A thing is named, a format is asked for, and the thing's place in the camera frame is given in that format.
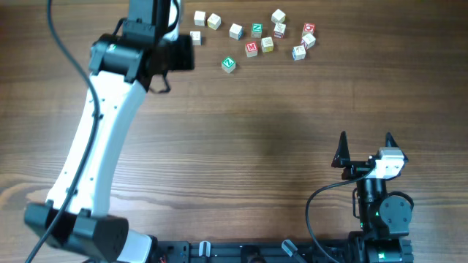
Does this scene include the green Z wooden block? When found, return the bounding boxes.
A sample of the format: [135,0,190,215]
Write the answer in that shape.
[222,56,236,73]

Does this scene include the red M wooden block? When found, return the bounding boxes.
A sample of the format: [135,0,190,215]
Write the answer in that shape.
[245,42,258,58]

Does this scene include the yellow K wooden block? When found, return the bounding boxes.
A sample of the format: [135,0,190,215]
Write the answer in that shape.
[261,37,274,53]

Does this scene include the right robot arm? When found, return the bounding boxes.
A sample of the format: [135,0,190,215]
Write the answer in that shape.
[331,131,414,262]

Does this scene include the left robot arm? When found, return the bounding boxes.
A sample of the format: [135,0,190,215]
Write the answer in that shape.
[24,0,195,262]

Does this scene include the plain wooden block far left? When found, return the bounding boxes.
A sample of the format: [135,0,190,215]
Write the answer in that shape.
[194,10,205,26]

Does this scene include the plain wooden block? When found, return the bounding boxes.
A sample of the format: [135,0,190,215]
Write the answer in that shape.
[194,10,205,26]
[271,9,286,23]

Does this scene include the wooden block left lower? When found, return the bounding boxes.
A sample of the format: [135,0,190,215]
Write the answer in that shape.
[190,31,202,46]

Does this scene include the yellow edged wooden block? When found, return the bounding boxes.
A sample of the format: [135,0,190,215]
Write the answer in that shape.
[207,13,222,30]

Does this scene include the blue edged wooden block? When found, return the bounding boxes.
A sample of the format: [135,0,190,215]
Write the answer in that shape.
[229,23,244,40]

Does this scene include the green N wooden block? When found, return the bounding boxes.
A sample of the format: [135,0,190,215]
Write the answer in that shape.
[251,23,263,38]

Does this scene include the blue sided wooden block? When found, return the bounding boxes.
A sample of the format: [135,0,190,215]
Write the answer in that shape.
[292,45,306,61]

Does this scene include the red sided wooden block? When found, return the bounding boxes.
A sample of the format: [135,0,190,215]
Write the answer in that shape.
[301,33,316,50]

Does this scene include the plain wooden block top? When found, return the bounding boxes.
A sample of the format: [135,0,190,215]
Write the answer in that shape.
[271,9,286,23]

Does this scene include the red edged picture block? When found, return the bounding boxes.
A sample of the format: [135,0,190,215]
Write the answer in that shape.
[273,23,286,39]

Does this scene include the red O wooden block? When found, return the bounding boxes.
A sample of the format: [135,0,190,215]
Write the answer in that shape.
[302,23,316,37]

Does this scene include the black right camera cable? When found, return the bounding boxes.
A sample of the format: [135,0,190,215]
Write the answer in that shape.
[305,166,377,263]

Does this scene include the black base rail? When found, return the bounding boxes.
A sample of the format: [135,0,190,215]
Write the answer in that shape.
[146,239,415,263]

